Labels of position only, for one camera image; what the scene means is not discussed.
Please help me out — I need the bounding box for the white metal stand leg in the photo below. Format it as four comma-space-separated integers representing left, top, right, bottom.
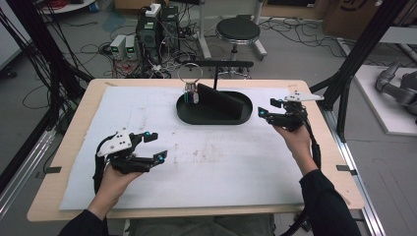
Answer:
196, 0, 213, 61
251, 0, 268, 62

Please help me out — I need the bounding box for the aluminium rail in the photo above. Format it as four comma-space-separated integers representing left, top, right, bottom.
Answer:
0, 127, 57, 219
318, 106, 387, 236

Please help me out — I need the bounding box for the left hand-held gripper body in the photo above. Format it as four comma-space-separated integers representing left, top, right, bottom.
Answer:
96, 128, 155, 175

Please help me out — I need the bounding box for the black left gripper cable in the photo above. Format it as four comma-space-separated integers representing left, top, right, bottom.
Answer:
91, 137, 111, 195

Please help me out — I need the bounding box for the black tape piece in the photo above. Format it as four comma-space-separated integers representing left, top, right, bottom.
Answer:
335, 164, 359, 177
34, 165, 63, 180

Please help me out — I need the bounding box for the black metal frame stand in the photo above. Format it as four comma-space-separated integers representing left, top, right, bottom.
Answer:
309, 0, 411, 143
0, 0, 94, 195

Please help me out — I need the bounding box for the white foam mat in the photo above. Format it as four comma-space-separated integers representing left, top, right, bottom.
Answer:
58, 86, 307, 211

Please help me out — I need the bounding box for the white round table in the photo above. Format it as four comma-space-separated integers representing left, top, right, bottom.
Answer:
41, 0, 96, 15

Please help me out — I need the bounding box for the black computer tower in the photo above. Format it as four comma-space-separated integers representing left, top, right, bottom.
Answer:
135, 14, 162, 65
160, 5, 181, 53

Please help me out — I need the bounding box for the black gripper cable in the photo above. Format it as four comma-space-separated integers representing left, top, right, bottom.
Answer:
91, 137, 111, 195
281, 111, 323, 236

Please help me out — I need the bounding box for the person's left hand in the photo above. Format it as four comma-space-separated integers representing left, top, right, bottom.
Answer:
92, 165, 145, 211

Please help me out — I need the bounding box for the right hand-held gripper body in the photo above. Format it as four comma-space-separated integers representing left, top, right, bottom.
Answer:
267, 90, 325, 133

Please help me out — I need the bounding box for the black key stand with tray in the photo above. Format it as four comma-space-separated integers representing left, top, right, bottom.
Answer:
175, 59, 255, 126

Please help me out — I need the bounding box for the brown cardboard box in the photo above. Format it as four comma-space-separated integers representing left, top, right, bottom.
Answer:
322, 0, 389, 41

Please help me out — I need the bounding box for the tangle of floor cables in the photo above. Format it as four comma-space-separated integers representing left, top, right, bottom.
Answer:
260, 18, 347, 59

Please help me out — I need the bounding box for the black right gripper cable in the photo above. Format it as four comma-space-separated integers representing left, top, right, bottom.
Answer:
281, 111, 323, 236

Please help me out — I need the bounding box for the black round stool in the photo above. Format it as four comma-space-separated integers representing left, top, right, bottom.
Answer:
214, 14, 268, 62

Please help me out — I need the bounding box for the white platform board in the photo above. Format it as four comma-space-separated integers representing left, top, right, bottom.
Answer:
353, 64, 417, 138

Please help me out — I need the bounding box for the person's right hand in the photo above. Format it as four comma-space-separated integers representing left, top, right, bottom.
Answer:
273, 123, 317, 165

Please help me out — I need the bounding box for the white power supply unit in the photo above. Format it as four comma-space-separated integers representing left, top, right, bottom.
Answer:
109, 33, 128, 57
125, 34, 138, 61

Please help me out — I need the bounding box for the black case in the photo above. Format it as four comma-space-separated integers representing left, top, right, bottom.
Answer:
197, 83, 246, 120

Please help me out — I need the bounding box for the silver key ring with keys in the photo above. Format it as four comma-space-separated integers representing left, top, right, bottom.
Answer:
177, 62, 205, 105

